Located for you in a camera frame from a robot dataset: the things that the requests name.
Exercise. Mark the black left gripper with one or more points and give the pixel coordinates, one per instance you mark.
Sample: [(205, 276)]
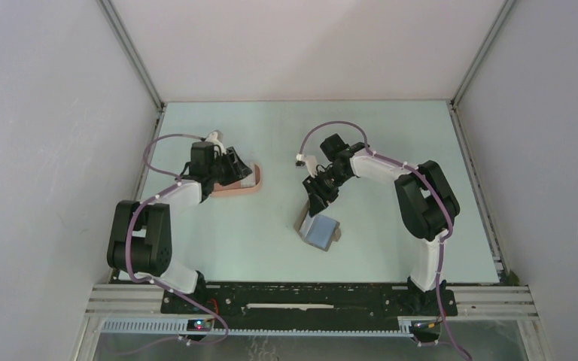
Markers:
[(235, 164)]

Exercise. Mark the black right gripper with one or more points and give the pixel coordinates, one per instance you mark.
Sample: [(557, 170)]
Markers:
[(318, 197)]

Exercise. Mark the peach plastic card tray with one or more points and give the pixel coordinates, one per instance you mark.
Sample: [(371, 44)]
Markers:
[(243, 192)]

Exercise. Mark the taupe leather card holder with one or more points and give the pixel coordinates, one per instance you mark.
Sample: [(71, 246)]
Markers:
[(318, 231)]

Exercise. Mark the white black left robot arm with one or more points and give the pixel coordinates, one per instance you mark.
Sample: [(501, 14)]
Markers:
[(140, 242)]

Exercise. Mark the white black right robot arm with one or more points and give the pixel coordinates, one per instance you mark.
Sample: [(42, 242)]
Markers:
[(428, 206)]

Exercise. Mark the stack of credit cards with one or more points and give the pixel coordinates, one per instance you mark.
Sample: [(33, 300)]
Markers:
[(250, 180)]

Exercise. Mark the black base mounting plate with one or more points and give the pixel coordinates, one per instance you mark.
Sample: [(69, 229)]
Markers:
[(323, 307)]

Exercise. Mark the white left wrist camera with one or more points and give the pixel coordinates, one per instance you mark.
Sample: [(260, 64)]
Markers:
[(216, 138)]

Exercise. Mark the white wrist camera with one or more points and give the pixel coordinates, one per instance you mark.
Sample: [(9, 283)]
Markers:
[(216, 138), (308, 162)]

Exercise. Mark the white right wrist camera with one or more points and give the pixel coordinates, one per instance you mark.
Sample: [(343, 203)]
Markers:
[(308, 162)]

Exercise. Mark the white cable duct strip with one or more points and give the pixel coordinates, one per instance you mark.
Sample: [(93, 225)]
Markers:
[(171, 326)]

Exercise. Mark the aluminium frame rail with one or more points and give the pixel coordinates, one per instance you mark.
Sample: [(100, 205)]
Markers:
[(125, 300)]

